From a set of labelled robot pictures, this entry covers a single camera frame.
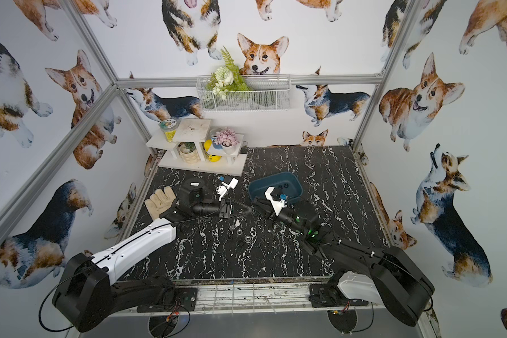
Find teal plastic storage box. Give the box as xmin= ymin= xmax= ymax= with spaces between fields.
xmin=248 ymin=172 xmax=303 ymax=204

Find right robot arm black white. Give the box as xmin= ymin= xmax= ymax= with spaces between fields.
xmin=252 ymin=198 xmax=435 ymax=327

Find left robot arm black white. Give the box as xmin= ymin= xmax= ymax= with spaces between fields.
xmin=45 ymin=176 xmax=239 ymax=332

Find beige work glove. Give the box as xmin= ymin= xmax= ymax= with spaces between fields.
xmin=144 ymin=186 xmax=176 ymax=221

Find yellow round toy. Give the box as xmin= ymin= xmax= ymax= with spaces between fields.
xmin=204 ymin=139 xmax=222 ymax=162

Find woven basket with plant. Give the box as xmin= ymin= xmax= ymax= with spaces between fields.
xmin=179 ymin=142 xmax=201 ymax=164

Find white tiered display shelf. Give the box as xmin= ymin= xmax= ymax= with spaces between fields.
xmin=146 ymin=119 xmax=247 ymax=177

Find blue cup on shelf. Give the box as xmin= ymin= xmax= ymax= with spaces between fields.
xmin=209 ymin=128 xmax=222 ymax=149

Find pink flowers in white pot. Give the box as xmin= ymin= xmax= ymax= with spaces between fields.
xmin=216 ymin=128 xmax=239 ymax=154

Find green yellow snack cup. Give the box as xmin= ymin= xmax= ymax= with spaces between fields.
xmin=159 ymin=118 xmax=180 ymax=143

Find green white artificial flowers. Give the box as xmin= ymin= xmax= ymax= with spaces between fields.
xmin=205 ymin=47 xmax=251 ymax=100

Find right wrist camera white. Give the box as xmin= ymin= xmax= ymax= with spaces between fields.
xmin=265 ymin=187 xmax=287 ymax=216

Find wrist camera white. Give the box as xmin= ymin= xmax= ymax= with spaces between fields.
xmin=265 ymin=187 xmax=287 ymax=216
xmin=216 ymin=176 xmax=239 ymax=201

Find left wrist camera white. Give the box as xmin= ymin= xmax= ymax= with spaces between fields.
xmin=216 ymin=176 xmax=239 ymax=201

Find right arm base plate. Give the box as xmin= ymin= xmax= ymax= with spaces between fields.
xmin=308 ymin=284 xmax=369 ymax=308

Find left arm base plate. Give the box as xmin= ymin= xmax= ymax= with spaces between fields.
xmin=137 ymin=287 xmax=199 ymax=313

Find white wire wall basket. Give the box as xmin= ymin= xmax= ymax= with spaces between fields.
xmin=196 ymin=75 xmax=292 ymax=112

